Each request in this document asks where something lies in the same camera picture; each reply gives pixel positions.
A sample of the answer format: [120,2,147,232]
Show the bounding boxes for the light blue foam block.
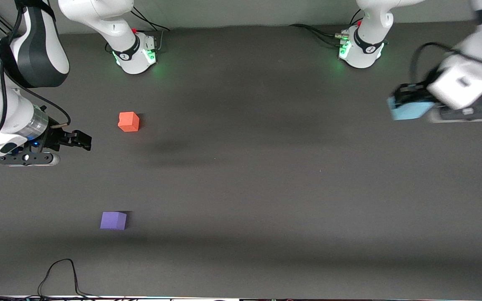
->
[387,97,435,121]

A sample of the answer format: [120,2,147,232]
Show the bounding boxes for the orange foam block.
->
[118,112,140,133]

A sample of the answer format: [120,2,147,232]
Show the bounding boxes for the purple foam block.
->
[100,212,128,231]

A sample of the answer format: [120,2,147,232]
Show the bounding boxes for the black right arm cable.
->
[0,0,72,150]

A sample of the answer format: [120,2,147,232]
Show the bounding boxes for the black left base cables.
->
[288,8,365,48]

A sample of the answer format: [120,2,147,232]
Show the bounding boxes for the black base cables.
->
[288,8,365,48]
[129,6,170,53]

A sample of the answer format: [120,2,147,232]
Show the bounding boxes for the black cable on table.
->
[37,259,99,300]

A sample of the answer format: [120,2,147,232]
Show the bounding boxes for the black right base cables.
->
[129,6,170,53]

